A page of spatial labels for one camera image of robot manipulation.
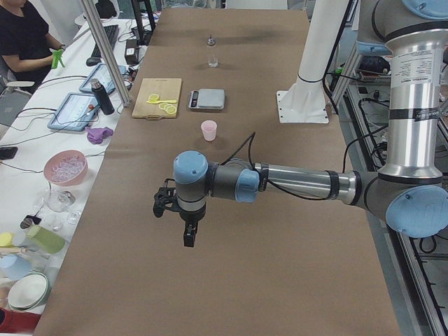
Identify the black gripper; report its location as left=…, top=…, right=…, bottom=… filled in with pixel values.
left=179, top=208, right=206, bottom=248

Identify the pink plastic cup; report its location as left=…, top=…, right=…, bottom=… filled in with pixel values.
left=201, top=120, right=217, bottom=141

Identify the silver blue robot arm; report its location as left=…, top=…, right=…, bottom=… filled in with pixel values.
left=153, top=1, right=447, bottom=247

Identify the silver digital kitchen scale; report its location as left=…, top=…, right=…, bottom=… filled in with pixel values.
left=188, top=89, right=225, bottom=111

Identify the green cup lying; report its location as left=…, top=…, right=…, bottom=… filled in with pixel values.
left=26, top=225, right=65, bottom=254

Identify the clear glass cup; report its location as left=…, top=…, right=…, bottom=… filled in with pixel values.
left=208, top=54, right=218, bottom=68

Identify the light blue cup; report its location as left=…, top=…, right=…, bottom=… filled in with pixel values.
left=1, top=255, right=32, bottom=281

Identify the yellow plastic knife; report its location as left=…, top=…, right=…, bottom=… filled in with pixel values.
left=146, top=99, right=177, bottom=104

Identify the purple cloth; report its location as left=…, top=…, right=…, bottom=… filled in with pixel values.
left=85, top=127, right=113, bottom=144

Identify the pink bowl with ice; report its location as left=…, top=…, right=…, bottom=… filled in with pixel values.
left=43, top=150, right=88, bottom=186

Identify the wooden cutting board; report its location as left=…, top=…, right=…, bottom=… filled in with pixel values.
left=132, top=78, right=182, bottom=120

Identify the black thermos bottle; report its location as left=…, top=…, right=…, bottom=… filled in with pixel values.
left=90, top=78, right=115, bottom=115

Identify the blue tablet near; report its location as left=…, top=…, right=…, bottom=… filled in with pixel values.
left=47, top=92, right=99, bottom=132

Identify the blue tablet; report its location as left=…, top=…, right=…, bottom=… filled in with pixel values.
left=47, top=92, right=99, bottom=132
left=79, top=63, right=115, bottom=94

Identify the blue tablet far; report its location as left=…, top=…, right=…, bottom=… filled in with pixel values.
left=79, top=63, right=115, bottom=94

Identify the yellow lid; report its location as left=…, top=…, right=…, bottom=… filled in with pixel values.
left=0, top=232, right=13, bottom=248

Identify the black power box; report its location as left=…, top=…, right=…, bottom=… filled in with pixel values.
left=125, top=39, right=139, bottom=65

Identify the black computer mouse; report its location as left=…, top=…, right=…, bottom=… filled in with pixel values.
left=85, top=57, right=102, bottom=67

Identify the red cloth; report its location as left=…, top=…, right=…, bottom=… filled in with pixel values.
left=1, top=308, right=41, bottom=334

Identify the black smartphone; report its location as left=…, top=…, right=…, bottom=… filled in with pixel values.
left=0, top=146, right=18, bottom=161

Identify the black keyboard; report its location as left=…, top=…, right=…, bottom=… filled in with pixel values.
left=90, top=24, right=120, bottom=58

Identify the person in black shirt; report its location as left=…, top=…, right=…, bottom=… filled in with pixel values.
left=1, top=1, right=65, bottom=93

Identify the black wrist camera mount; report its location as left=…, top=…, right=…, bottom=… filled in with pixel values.
left=153, top=178, right=181, bottom=218

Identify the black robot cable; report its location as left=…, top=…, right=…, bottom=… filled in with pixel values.
left=222, top=131, right=333, bottom=201

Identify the white camera pole base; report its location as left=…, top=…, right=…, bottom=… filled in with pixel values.
left=276, top=0, right=350, bottom=124

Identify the aluminium frame post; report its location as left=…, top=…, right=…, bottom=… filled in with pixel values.
left=80, top=0, right=131, bottom=107

